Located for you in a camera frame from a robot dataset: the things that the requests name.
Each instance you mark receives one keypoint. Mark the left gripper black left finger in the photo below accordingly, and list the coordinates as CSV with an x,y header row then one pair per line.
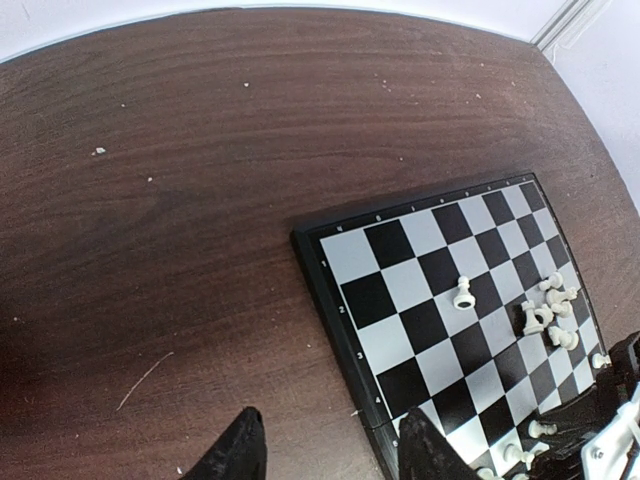
x,y
240,452

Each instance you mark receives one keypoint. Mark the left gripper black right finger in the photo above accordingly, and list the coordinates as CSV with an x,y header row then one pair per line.
x,y
424,454

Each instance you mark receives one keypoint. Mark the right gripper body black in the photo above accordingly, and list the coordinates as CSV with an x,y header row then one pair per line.
x,y
583,417

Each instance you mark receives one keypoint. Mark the white chess pawn piece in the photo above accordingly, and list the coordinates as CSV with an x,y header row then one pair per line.
x,y
599,361

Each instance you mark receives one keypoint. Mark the white bishop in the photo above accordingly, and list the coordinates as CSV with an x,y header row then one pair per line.
x,y
486,473

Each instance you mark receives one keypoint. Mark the pile of white chess pieces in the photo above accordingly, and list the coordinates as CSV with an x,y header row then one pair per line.
x,y
557,304

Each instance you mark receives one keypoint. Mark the black grey chess board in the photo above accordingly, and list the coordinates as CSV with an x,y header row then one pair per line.
x,y
383,282

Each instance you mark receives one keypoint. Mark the white small chess pawn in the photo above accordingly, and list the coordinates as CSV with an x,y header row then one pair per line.
x,y
464,299

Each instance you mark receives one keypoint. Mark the right aluminium frame post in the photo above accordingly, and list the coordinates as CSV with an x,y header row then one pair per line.
x,y
569,22

